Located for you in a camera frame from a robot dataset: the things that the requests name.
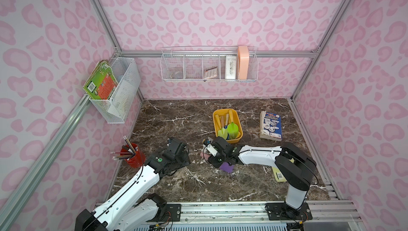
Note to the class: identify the green shovel pair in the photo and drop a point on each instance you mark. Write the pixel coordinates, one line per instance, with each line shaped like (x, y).
(222, 132)

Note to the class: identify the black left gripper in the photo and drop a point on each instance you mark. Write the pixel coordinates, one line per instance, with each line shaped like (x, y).
(180, 149)

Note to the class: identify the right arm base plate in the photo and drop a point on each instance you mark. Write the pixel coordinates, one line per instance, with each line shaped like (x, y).
(281, 211)

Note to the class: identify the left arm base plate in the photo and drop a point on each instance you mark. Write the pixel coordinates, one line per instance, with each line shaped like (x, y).
(172, 210)

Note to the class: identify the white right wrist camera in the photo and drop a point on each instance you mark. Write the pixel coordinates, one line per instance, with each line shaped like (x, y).
(212, 150)

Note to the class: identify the large green shovel yellow handle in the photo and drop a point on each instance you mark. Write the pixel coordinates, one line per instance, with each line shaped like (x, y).
(232, 128)

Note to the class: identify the green red book in basket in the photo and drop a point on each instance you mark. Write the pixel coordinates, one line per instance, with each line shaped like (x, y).
(102, 83)

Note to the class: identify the pink box on shelf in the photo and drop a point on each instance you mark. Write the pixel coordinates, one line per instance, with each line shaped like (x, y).
(243, 58)

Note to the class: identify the blue Macmillan paperback book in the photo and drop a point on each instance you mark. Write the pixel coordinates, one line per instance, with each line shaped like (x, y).
(270, 126)

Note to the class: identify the purple shovel pink handle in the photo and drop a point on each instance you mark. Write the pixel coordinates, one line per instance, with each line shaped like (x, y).
(227, 167)

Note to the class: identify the yellow-green booklet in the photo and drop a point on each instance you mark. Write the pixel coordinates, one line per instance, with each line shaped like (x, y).
(280, 173)

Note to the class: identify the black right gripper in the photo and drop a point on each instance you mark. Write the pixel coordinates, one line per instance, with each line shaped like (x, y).
(220, 156)

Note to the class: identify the small calculator on shelf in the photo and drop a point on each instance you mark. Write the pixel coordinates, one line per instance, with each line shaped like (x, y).
(211, 73)

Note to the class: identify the yellow plastic storage box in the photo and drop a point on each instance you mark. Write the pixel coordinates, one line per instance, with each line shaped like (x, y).
(224, 113)

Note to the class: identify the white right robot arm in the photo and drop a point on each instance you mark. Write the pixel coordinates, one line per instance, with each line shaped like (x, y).
(295, 165)

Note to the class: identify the white box on shelf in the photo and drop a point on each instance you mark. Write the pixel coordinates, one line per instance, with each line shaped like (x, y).
(231, 67)

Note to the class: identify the red pencil cup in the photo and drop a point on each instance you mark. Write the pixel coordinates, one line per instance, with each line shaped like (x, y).
(131, 154)

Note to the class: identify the white wire wall shelf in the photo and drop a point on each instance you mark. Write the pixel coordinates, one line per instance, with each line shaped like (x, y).
(189, 63)

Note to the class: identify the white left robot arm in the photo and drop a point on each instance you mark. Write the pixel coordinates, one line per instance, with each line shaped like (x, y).
(119, 213)

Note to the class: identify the white mesh wall basket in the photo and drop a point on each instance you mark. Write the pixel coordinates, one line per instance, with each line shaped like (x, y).
(116, 110)

